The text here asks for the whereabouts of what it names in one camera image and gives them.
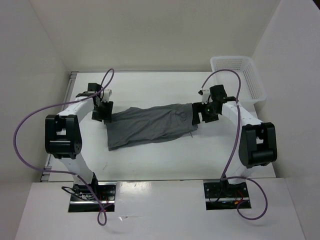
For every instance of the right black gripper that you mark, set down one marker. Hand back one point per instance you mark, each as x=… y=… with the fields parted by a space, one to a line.
x=198 y=107

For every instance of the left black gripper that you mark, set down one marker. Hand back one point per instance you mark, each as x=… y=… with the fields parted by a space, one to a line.
x=107 y=115

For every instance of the grey shorts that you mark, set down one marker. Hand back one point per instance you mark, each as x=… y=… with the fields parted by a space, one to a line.
x=137 y=126

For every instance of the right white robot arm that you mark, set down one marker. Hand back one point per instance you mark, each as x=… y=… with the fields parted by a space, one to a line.
x=255 y=141

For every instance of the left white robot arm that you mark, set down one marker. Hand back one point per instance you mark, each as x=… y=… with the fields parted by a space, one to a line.
x=63 y=138

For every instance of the white perforated plastic basket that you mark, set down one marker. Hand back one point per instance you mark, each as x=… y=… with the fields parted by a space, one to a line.
x=252 y=89

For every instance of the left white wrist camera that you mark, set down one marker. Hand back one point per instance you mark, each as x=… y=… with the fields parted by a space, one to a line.
x=105 y=95

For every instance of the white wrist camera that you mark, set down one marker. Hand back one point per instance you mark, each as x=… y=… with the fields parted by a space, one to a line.
x=105 y=95
x=205 y=96

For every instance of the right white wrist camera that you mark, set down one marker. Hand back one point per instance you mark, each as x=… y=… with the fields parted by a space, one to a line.
x=205 y=96

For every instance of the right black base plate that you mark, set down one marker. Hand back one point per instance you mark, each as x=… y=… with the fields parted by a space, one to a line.
x=212 y=195

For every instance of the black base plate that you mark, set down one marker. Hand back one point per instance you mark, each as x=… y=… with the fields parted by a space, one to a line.
x=212 y=195
x=83 y=201

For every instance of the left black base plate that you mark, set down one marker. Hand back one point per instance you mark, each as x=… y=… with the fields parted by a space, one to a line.
x=83 y=201

